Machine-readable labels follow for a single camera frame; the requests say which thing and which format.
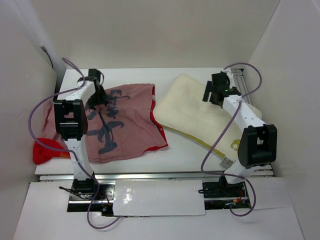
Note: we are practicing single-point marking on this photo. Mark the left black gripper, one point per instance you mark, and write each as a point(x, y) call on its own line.
point(103, 99)

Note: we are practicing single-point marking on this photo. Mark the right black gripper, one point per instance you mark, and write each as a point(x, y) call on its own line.
point(208, 90)

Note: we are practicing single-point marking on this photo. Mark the cream pillow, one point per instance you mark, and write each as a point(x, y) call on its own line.
point(180, 108)

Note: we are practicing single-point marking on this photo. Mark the red patterned pillowcase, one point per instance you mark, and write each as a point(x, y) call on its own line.
point(125, 128)

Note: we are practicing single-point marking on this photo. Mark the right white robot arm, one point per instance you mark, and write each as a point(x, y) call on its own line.
point(258, 142)

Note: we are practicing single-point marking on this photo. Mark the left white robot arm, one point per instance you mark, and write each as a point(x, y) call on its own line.
point(72, 125)

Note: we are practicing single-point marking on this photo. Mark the white cover plate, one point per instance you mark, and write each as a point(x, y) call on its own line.
point(135, 198)

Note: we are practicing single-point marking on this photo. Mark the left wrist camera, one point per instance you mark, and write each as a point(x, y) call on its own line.
point(93, 72)

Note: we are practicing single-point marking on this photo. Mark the right aluminium side rail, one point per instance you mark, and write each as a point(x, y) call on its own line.
point(239, 80)

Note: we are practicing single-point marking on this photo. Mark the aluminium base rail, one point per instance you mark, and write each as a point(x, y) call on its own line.
point(217, 195)

